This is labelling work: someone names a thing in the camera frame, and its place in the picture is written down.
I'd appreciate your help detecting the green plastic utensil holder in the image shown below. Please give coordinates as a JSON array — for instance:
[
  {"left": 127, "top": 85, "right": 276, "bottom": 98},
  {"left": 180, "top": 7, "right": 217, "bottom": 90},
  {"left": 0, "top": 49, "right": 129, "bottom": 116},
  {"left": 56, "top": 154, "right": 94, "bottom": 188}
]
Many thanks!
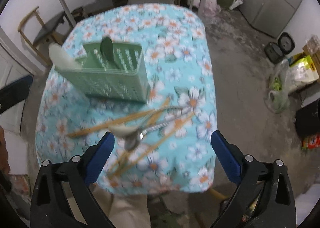
[{"left": 54, "top": 38, "right": 151, "bottom": 103}]

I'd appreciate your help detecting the wooden chair black seat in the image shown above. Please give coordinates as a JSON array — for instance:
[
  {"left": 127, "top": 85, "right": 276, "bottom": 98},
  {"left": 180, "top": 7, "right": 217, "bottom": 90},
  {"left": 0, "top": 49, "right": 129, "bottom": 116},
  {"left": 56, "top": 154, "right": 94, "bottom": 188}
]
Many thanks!
[{"left": 17, "top": 6, "right": 65, "bottom": 66}]

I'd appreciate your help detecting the black rice cooker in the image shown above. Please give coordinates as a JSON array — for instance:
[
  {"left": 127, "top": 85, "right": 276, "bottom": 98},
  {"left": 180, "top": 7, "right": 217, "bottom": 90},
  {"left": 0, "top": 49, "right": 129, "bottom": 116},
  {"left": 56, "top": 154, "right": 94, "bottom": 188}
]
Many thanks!
[{"left": 264, "top": 32, "right": 296, "bottom": 64}]

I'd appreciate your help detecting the yellow green bag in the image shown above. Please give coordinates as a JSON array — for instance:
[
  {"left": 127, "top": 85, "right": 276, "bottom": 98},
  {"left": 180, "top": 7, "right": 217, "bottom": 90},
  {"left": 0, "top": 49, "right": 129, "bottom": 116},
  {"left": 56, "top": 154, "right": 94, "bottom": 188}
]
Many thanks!
[{"left": 265, "top": 56, "right": 319, "bottom": 113}]

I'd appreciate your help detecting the floral blue tablecloth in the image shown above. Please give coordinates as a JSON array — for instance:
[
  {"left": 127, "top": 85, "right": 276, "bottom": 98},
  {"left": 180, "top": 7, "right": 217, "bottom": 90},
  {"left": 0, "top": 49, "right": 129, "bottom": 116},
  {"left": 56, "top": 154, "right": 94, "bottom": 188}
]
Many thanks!
[{"left": 35, "top": 3, "right": 217, "bottom": 195}]

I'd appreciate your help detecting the metal spoon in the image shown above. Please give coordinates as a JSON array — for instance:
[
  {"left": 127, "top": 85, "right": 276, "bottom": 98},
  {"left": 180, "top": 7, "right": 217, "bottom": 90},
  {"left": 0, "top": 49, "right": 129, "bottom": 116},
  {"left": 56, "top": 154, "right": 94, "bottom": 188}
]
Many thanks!
[{"left": 123, "top": 110, "right": 190, "bottom": 151}]

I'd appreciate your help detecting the red snack packet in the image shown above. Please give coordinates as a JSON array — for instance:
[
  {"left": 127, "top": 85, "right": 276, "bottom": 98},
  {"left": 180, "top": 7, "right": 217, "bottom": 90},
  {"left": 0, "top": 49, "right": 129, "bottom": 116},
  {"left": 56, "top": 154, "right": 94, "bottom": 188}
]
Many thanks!
[{"left": 302, "top": 133, "right": 320, "bottom": 150}]

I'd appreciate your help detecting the wooden chopstick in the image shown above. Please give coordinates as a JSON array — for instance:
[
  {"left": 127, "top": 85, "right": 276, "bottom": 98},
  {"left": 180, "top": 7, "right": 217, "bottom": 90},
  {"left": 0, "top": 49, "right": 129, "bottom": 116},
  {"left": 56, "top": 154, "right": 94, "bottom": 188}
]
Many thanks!
[
  {"left": 108, "top": 111, "right": 194, "bottom": 178},
  {"left": 67, "top": 109, "right": 157, "bottom": 138},
  {"left": 108, "top": 109, "right": 162, "bottom": 174}
]

